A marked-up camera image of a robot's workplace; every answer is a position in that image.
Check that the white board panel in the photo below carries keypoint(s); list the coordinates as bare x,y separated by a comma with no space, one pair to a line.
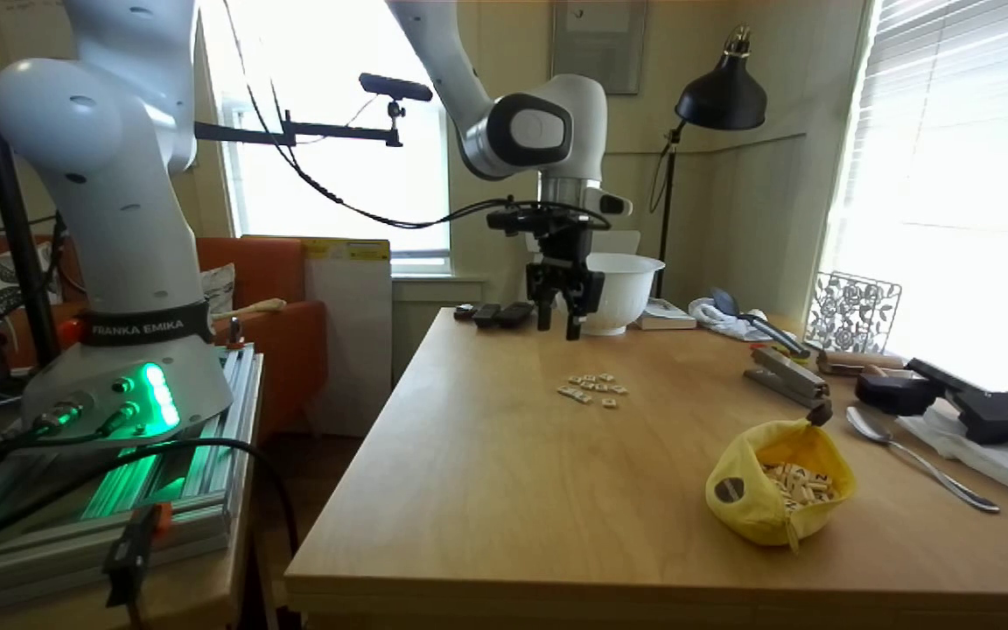
348,337

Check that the black hole punch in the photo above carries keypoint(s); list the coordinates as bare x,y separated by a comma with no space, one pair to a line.
1000,410

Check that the white flat tray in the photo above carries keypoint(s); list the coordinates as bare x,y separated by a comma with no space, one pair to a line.
981,459

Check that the white window blind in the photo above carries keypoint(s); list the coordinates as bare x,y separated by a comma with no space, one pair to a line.
972,177

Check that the black vertical stand pole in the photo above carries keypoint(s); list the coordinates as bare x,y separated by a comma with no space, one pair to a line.
1,185

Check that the large black remote control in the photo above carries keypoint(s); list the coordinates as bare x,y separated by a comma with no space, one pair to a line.
504,316

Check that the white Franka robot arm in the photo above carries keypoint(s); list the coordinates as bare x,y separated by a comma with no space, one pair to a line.
121,196

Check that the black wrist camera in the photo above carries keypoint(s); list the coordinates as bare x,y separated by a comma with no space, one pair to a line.
516,219

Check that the orange box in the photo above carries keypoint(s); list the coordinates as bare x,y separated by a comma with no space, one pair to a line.
261,293

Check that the black plug connector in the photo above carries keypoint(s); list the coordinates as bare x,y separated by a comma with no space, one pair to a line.
132,555

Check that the black round tape dispenser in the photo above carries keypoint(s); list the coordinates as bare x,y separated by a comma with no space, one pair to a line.
891,393

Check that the yellow pouch with tiles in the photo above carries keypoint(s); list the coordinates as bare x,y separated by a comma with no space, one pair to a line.
760,492

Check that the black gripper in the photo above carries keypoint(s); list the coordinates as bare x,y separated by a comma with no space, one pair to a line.
564,252

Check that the metal spoon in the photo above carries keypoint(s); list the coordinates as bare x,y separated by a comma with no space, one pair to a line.
918,459

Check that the brown wooden item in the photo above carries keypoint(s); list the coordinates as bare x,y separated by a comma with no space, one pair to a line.
848,357

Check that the aluminium robot mounting platform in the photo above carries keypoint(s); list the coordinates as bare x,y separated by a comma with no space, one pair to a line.
190,492

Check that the grey cloth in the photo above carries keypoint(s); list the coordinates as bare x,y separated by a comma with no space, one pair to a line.
720,314

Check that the black camera on boom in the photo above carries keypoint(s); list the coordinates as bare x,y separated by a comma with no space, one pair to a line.
397,85

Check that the black desk lamp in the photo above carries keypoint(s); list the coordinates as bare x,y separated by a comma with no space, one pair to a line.
720,98

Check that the grey wall panel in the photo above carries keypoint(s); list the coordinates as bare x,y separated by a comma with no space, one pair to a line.
596,45

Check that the black pen tool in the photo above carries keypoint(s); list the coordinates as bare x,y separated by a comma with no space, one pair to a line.
781,335

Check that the grey metal stapler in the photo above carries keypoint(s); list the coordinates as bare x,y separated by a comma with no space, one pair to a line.
785,375

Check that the white letter tile I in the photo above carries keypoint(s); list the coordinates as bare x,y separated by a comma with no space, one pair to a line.
590,378

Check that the white plastic bowl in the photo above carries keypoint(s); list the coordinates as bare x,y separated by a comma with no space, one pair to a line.
631,293

